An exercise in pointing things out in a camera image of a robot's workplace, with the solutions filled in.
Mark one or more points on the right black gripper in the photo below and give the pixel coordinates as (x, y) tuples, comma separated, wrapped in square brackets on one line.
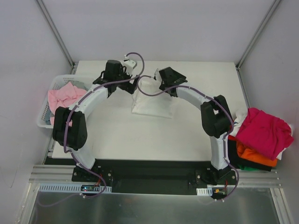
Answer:
[(173, 79)]

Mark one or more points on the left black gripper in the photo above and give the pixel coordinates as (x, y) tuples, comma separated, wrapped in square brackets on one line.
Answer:
[(129, 86)]

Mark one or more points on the white floral t shirt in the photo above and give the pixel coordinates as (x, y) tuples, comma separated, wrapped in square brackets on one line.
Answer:
[(158, 106)]

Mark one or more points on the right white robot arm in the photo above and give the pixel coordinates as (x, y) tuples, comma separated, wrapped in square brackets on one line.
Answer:
[(216, 120)]

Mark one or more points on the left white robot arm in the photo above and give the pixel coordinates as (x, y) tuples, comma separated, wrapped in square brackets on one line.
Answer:
[(70, 129)]

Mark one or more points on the pink t shirt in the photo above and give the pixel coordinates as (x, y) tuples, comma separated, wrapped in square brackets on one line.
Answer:
[(63, 98)]

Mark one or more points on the white plastic laundry basket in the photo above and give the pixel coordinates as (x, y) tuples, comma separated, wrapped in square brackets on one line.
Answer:
[(64, 91)]

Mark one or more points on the white folded t shirt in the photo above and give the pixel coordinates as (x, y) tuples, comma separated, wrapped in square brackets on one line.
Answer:
[(241, 115)]

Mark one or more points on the red t shirt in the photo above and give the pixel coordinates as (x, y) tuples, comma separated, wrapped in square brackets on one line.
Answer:
[(232, 138)]

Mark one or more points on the black t shirt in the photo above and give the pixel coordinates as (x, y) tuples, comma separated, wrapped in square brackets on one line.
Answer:
[(235, 160)]

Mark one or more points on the orange t shirt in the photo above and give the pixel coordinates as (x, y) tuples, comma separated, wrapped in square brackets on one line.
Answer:
[(249, 154)]

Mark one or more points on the magenta t shirt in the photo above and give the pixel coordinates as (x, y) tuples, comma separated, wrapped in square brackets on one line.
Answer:
[(265, 133)]

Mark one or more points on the green t shirt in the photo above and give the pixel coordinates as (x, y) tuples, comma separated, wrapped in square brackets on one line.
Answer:
[(246, 168)]

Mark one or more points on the left aluminium frame post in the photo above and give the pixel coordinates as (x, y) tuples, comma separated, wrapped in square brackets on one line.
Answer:
[(41, 5)]

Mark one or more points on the aluminium frame post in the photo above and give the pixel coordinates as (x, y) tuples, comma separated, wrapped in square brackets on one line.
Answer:
[(41, 5), (261, 27)]

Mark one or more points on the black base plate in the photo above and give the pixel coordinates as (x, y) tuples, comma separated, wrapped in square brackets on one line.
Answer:
[(150, 177)]

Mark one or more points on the right aluminium frame post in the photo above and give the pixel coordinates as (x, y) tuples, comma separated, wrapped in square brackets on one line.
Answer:
[(261, 27)]

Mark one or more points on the right white cable duct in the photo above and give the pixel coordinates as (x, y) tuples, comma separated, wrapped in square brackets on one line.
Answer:
[(204, 191)]

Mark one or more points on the white cable duct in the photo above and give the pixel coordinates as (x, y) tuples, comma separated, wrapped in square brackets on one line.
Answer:
[(73, 188), (204, 191)]

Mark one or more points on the aluminium rail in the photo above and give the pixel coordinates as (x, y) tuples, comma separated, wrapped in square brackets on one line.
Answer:
[(61, 170)]

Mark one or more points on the left white cable duct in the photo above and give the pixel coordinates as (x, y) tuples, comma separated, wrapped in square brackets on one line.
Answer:
[(73, 188)]

